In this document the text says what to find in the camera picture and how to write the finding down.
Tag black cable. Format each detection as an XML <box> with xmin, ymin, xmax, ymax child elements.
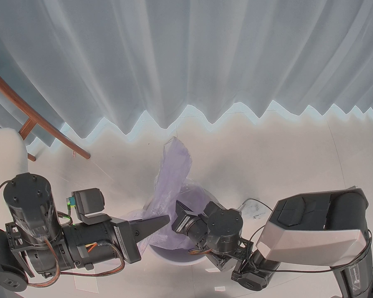
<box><xmin>240</xmin><ymin>199</ymin><xmax>373</xmax><ymax>273</ymax></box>

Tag purple plastic bag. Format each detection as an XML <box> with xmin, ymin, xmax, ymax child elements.
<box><xmin>120</xmin><ymin>137</ymin><xmax>219</xmax><ymax>251</ymax></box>

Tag pale blue curtain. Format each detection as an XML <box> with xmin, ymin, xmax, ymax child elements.
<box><xmin>0</xmin><ymin>0</ymin><xmax>373</xmax><ymax>143</ymax></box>

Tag crumpled white printed wrapper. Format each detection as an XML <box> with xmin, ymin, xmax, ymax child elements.
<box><xmin>240</xmin><ymin>198</ymin><xmax>273</xmax><ymax>222</ymax></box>

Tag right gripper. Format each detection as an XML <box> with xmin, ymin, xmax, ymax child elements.
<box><xmin>172</xmin><ymin>200</ymin><xmax>212</xmax><ymax>246</ymax></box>

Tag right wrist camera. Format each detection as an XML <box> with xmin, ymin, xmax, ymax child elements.
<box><xmin>203</xmin><ymin>201</ymin><xmax>226</xmax><ymax>221</ymax></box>

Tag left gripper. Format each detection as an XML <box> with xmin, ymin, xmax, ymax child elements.
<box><xmin>63</xmin><ymin>219</ymin><xmax>142</xmax><ymax>265</ymax></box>

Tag white trash bin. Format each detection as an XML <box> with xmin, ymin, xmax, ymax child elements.
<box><xmin>144</xmin><ymin>183</ymin><xmax>225</xmax><ymax>266</ymax></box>

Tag wooden chair white cushions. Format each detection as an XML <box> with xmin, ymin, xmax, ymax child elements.
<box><xmin>0</xmin><ymin>61</ymin><xmax>91</xmax><ymax>198</ymax></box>

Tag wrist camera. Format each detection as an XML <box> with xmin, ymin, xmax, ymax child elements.
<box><xmin>203</xmin><ymin>201</ymin><xmax>226</xmax><ymax>221</ymax></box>
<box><xmin>65</xmin><ymin>189</ymin><xmax>112</xmax><ymax>226</ymax></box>

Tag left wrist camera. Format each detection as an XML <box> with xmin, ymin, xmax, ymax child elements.
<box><xmin>65</xmin><ymin>189</ymin><xmax>112</xmax><ymax>226</ymax></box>

